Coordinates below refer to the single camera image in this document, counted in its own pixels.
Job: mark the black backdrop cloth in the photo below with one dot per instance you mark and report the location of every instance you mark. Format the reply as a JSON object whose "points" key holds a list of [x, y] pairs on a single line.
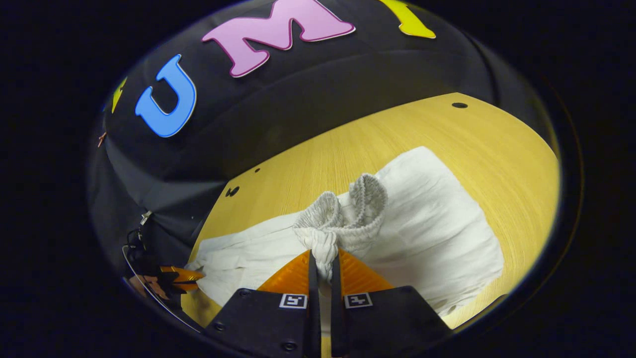
{"points": [[298, 99]]}

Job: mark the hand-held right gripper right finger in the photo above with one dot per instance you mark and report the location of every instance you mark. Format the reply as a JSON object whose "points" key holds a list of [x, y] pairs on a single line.
{"points": [[336, 288]]}

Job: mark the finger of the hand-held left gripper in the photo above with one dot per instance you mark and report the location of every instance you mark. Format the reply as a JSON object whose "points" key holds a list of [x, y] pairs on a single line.
{"points": [[186, 287], [184, 273]]}

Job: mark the red clip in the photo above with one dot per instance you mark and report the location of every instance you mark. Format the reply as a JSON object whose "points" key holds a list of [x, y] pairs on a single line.
{"points": [[102, 139]]}

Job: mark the white clip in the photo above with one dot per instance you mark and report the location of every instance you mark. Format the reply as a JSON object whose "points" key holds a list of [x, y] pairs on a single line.
{"points": [[145, 218]]}

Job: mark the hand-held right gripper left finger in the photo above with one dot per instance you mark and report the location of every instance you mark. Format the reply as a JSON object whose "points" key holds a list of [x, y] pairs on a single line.
{"points": [[313, 283]]}

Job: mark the white jeans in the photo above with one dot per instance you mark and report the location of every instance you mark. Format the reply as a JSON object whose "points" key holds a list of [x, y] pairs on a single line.
{"points": [[422, 223]]}

